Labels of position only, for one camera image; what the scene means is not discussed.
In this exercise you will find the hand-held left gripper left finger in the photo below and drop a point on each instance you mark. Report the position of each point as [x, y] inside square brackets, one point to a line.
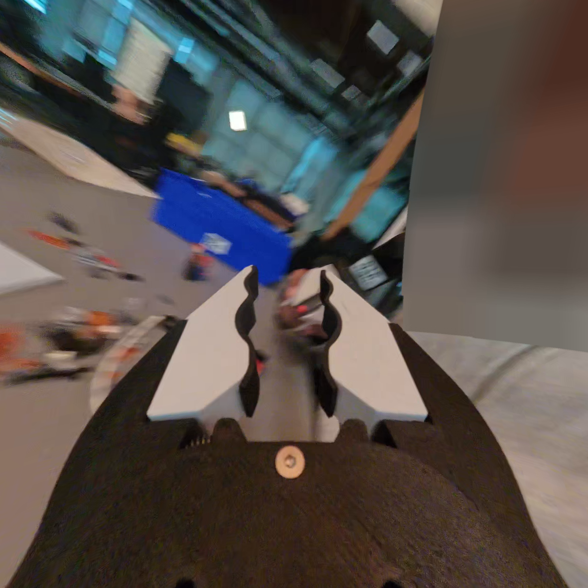
[193, 367]

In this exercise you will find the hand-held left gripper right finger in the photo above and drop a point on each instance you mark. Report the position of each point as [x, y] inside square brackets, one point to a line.
[372, 367]

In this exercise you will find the small red lego piece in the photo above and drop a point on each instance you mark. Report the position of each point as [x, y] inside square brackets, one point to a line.
[260, 364]

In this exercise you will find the red and blue lego figure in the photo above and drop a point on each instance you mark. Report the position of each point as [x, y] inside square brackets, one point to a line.
[198, 264]

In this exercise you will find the pile of lego pieces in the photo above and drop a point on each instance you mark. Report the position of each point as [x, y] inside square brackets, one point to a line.
[87, 321]

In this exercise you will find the person's right hand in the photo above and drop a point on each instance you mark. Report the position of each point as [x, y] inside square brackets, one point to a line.
[294, 319]

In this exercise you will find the clear plastic bag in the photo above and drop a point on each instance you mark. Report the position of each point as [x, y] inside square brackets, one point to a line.
[115, 363]

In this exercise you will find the wooden beam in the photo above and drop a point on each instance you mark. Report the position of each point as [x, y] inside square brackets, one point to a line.
[381, 165]

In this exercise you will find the blue box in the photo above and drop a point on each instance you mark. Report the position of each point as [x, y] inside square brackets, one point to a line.
[216, 216]

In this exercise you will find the white instruction booklet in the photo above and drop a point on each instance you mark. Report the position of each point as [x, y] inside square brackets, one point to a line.
[23, 268]

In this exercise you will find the ceiling light panel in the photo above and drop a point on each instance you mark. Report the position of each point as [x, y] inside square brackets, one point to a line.
[237, 120]

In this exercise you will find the white table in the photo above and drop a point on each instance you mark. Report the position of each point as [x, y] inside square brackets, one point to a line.
[69, 156]

